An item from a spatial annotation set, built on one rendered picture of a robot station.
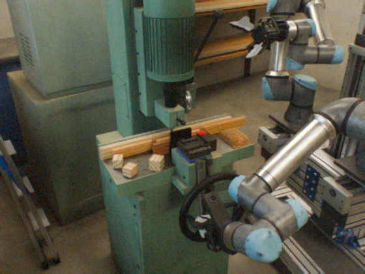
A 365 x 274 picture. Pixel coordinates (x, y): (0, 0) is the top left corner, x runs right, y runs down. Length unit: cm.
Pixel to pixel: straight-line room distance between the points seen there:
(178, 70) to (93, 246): 140
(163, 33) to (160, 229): 75
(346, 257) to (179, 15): 149
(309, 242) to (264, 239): 126
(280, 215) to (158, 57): 66
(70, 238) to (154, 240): 102
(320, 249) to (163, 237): 93
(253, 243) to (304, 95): 111
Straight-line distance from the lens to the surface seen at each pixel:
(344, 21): 473
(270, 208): 94
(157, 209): 138
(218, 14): 126
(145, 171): 130
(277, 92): 180
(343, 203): 153
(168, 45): 122
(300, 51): 150
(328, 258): 206
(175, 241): 154
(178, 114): 135
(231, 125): 158
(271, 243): 87
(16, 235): 256
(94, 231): 242
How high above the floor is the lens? 163
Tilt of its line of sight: 29 degrees down
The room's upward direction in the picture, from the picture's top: straight up
